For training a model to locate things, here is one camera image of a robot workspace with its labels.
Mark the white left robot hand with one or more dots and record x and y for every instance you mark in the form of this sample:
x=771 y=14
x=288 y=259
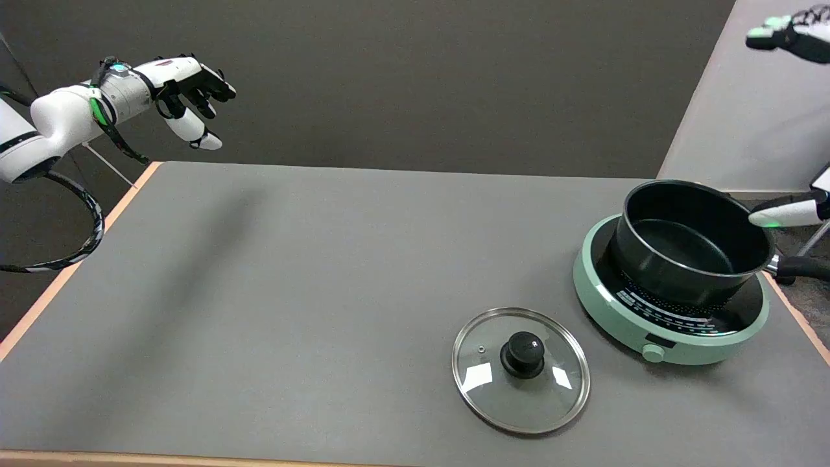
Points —
x=178 y=71

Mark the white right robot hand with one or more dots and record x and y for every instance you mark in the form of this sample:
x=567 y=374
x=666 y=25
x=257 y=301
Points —
x=801 y=32

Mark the grey metal stand leg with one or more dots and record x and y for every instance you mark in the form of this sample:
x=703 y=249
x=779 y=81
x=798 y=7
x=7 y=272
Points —
x=814 y=239

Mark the glass pot lid black knob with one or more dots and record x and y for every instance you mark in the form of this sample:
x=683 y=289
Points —
x=519 y=395

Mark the mint green induction cooker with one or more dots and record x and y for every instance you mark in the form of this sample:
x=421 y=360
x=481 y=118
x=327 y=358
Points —
x=622 y=311

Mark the thin white rod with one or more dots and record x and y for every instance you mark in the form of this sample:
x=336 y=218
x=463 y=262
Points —
x=110 y=167

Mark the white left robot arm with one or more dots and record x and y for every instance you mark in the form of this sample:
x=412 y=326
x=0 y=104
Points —
x=58 y=120

